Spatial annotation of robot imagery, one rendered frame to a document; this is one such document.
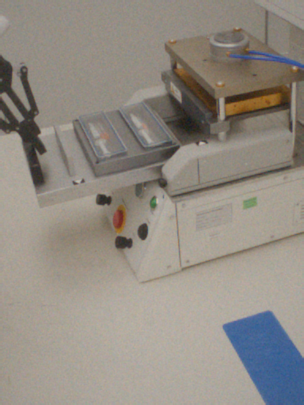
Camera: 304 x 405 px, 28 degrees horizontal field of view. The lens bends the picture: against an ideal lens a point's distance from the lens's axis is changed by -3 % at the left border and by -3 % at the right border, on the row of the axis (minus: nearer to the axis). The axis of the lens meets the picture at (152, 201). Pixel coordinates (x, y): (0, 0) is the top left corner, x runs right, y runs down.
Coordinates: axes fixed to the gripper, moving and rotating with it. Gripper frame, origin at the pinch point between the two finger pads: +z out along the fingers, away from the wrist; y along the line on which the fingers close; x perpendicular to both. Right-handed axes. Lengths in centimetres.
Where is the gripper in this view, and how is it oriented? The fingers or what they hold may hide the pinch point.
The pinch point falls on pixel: (33, 137)
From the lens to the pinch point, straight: 117.2
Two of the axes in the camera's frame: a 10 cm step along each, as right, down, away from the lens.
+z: 4.2, 6.8, 6.1
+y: -8.5, 5.3, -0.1
